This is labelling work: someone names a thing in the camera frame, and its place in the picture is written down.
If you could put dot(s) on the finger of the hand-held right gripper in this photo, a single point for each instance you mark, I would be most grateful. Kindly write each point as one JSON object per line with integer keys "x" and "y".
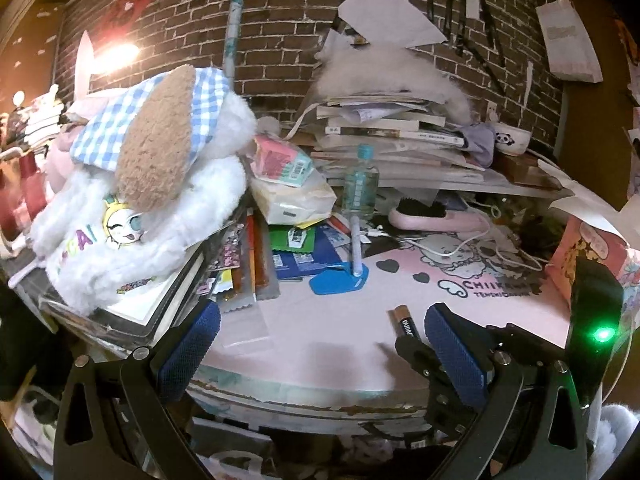
{"x": 420, "y": 365}
{"x": 535, "y": 347}

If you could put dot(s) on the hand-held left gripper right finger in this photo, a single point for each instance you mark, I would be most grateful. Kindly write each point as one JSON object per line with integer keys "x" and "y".
{"x": 455, "y": 355}

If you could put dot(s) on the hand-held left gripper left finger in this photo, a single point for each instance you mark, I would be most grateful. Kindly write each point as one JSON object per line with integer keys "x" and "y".
{"x": 187, "y": 355}

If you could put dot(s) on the black and copper battery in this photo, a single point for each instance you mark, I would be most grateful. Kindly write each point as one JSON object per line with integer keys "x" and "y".
{"x": 404, "y": 321}

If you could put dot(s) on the pink printed paper bag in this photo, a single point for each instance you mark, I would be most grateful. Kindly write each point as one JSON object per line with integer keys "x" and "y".
{"x": 585, "y": 245}

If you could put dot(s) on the person's right forearm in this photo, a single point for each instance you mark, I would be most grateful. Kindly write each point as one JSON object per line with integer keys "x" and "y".
{"x": 617, "y": 440}

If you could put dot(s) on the pile of large books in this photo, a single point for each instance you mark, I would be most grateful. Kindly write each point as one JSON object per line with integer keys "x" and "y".
{"x": 165, "y": 305}

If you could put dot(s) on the clear plastic packet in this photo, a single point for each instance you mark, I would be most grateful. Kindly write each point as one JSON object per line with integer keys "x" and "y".
{"x": 245, "y": 322}

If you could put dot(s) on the pink printed desk mat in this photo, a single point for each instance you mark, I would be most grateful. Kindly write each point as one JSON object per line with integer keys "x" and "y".
{"x": 325, "y": 330}

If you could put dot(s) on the brown snack strips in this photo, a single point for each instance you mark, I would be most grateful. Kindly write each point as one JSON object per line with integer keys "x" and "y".
{"x": 260, "y": 260}

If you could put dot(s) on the blue plastic card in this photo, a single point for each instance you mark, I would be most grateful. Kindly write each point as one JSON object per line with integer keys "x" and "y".
{"x": 332, "y": 282}

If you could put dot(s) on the white marker pen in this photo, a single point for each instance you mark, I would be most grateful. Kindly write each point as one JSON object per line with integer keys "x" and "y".
{"x": 356, "y": 245}

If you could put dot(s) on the pink hair brush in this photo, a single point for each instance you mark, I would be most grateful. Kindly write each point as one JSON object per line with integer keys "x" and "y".
{"x": 435, "y": 220}

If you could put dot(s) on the blue sachet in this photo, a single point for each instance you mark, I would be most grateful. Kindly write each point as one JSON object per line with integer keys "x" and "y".
{"x": 310, "y": 260}

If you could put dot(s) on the white shelf board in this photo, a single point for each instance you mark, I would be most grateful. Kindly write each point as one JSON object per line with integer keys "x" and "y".
{"x": 500, "y": 187}

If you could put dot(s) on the brown wooden box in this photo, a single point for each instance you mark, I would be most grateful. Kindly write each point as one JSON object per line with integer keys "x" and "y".
{"x": 527, "y": 170}

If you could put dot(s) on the green sachet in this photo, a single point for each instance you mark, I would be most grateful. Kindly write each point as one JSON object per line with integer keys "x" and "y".
{"x": 292, "y": 239}

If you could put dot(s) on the white plush dog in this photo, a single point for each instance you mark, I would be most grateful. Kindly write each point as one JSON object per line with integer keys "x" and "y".
{"x": 150, "y": 200}

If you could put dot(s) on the clear water bottle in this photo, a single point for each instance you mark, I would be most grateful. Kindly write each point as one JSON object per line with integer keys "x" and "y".
{"x": 360, "y": 190}

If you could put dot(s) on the white plastic bag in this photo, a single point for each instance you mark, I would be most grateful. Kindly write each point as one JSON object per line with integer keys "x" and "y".
{"x": 292, "y": 200}

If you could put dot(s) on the white panda bowl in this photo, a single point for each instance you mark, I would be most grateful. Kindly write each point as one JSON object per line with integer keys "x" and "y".
{"x": 512, "y": 139}

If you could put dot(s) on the purple cloth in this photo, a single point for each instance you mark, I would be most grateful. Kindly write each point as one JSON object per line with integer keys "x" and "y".
{"x": 477, "y": 145}

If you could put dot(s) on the pink and green snack packet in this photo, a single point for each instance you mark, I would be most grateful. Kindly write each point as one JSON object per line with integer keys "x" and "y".
{"x": 277, "y": 160}

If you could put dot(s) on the stack of books and papers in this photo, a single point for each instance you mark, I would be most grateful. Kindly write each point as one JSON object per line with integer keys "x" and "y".
{"x": 395, "y": 145}

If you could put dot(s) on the white hanging paper bag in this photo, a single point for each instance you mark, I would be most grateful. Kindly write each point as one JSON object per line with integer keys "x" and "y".
{"x": 570, "y": 40}

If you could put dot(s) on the grey fluffy fur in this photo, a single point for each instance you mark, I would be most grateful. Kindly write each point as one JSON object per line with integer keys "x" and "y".
{"x": 390, "y": 70}

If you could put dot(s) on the white glowing lamp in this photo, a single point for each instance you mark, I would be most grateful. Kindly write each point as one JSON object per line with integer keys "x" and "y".
{"x": 107, "y": 57}

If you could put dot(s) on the rolled poster tube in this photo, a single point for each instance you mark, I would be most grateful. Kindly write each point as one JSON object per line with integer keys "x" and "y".
{"x": 235, "y": 25}

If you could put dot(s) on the white paper sheet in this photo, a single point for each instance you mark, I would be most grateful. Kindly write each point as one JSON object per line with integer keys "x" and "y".
{"x": 385, "y": 12}

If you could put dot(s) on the cartoon print wall organizer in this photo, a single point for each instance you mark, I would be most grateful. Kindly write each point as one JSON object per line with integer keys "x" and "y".
{"x": 634, "y": 110}

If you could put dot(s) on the red wall decoration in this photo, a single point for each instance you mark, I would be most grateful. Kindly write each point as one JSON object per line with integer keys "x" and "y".
{"x": 125, "y": 7}

